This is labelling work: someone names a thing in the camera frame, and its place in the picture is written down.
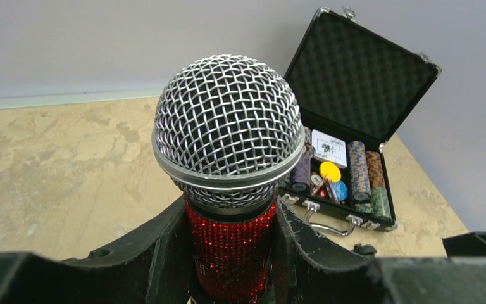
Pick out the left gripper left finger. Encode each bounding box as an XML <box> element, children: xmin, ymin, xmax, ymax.
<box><xmin>0</xmin><ymin>199</ymin><xmax>193</xmax><ymax>303</ymax></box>

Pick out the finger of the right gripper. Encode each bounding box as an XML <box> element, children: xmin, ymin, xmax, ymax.
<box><xmin>442</xmin><ymin>231</ymin><xmax>486</xmax><ymax>257</ymax></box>

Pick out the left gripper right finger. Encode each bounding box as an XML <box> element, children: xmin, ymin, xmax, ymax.
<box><xmin>272</xmin><ymin>201</ymin><xmax>486</xmax><ymax>303</ymax></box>

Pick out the red glitter microphone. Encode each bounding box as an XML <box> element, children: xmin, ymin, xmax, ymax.
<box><xmin>151</xmin><ymin>54</ymin><xmax>304</xmax><ymax>303</ymax></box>

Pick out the yellow dealer button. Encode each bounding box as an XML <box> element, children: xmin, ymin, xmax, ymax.
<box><xmin>319</xmin><ymin>161</ymin><xmax>342</xmax><ymax>183</ymax></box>

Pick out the white card deck box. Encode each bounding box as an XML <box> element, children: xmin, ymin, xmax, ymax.
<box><xmin>311</xmin><ymin>129</ymin><xmax>347</xmax><ymax>169</ymax></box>

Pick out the black poker chip case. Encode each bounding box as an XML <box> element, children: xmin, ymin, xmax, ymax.
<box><xmin>283</xmin><ymin>7</ymin><xmax>441</xmax><ymax>232</ymax></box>

